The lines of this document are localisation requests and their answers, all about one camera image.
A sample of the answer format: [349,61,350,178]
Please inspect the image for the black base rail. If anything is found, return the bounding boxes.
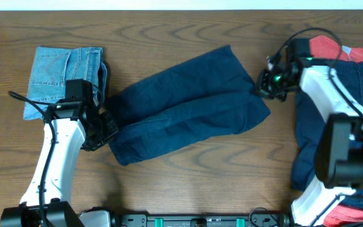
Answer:
[77,206,292,227]

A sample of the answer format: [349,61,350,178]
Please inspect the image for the navy blue shorts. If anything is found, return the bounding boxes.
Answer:
[106,45,270,166]

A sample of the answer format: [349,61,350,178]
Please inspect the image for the black cable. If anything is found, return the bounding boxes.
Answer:
[7,90,72,227]
[274,27,363,227]

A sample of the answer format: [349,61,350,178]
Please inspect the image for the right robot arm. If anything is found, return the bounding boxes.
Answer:
[256,57,363,226]

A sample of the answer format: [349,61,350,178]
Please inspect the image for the navy shorts in pile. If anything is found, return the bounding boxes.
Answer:
[291,61,363,191]

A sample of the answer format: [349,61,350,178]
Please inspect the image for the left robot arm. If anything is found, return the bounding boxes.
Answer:
[0,100,118,226]

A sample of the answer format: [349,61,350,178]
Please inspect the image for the right black cable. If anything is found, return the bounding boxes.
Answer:
[274,27,363,227]

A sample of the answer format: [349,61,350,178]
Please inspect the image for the left black cable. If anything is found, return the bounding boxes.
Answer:
[7,90,72,227]

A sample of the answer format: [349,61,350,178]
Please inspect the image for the red t-shirt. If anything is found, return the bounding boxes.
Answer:
[310,35,363,227]

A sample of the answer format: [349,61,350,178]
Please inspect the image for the folded light blue jeans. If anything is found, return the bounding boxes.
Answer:
[26,47,108,110]

